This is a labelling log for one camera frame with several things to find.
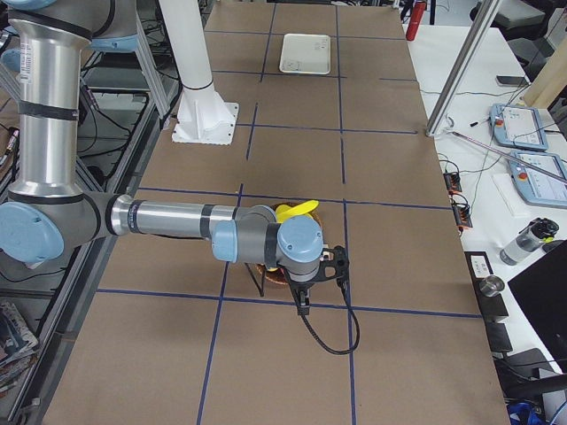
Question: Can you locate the metal cup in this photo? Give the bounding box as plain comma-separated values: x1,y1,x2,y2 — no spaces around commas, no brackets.
478,274,506,298

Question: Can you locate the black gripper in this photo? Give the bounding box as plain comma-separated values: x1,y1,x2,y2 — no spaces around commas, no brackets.
288,274,315,315

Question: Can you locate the white pedestal column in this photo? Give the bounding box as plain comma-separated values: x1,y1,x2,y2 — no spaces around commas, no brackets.
159,0,239,145

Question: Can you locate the yellow banana carried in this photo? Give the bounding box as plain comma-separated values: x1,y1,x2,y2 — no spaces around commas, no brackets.
276,200,319,223

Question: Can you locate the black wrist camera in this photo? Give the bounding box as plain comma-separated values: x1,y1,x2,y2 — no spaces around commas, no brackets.
317,245,350,286

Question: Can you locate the upper blue teach pendant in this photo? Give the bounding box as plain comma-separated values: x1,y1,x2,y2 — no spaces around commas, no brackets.
489,104,548,151

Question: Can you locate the white bear tray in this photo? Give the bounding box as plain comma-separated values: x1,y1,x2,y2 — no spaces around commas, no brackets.
279,33,331,75

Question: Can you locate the lower blue teach pendant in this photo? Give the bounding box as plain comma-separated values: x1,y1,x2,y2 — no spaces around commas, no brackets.
508,150,566,209

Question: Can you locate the clear water bottle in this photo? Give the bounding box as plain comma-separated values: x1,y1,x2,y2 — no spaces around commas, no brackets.
499,218,559,266

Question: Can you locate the orange circuit board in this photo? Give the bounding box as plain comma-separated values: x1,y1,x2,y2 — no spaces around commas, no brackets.
443,171,473,234

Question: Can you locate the aluminium frame post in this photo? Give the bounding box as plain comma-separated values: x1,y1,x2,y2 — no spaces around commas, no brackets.
425,0,501,136

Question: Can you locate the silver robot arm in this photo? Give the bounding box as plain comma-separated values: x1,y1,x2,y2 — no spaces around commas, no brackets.
1,1,324,315

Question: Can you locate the black laptop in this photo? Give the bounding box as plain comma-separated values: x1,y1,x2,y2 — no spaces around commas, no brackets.
509,242,566,358

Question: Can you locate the white paper pad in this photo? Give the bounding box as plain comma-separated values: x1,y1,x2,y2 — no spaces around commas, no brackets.
492,174,530,218

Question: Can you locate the red fire extinguisher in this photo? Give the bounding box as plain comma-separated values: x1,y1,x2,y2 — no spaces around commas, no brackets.
406,1,427,42

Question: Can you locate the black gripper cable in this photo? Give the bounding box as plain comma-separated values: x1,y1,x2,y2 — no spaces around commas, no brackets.
299,278,360,355

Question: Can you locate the white stick green tip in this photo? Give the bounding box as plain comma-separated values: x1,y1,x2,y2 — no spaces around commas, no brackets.
449,131,567,184

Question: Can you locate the blue teach pendant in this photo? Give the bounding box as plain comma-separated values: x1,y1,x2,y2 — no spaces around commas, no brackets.
489,104,548,151
508,150,566,209

